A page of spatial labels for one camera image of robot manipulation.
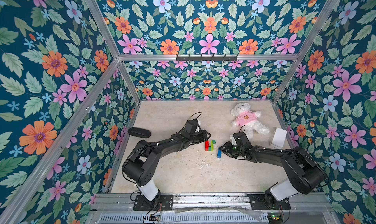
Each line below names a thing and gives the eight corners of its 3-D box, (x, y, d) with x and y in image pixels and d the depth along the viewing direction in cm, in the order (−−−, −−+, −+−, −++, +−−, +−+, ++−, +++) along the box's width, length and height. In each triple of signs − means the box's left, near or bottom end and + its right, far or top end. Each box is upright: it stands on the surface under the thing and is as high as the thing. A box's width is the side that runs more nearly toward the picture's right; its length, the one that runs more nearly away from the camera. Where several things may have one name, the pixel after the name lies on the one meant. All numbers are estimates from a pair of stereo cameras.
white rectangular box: (269, 146, 96) (272, 142, 92) (273, 130, 104) (276, 126, 100) (280, 150, 94) (284, 147, 90) (283, 134, 102) (287, 130, 98)
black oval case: (128, 135, 102) (126, 132, 99) (132, 129, 105) (130, 126, 103) (148, 139, 100) (147, 136, 97) (152, 132, 103) (150, 129, 101)
